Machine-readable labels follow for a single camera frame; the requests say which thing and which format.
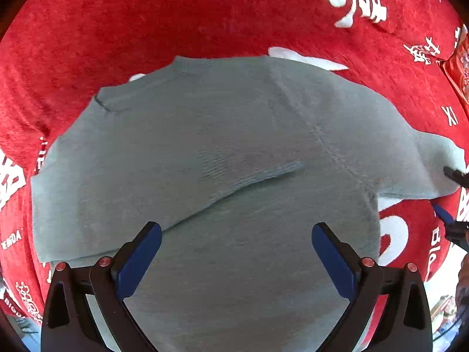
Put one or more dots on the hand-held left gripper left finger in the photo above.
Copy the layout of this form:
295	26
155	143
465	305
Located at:
141	260

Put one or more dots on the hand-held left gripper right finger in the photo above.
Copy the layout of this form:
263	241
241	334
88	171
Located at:
333	264

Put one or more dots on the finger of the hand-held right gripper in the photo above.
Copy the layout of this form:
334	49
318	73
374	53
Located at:
457	176
443	212

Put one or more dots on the grey knit sweater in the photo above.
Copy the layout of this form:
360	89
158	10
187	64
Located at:
220	135

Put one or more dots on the red printed blanket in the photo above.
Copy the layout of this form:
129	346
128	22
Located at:
146	18

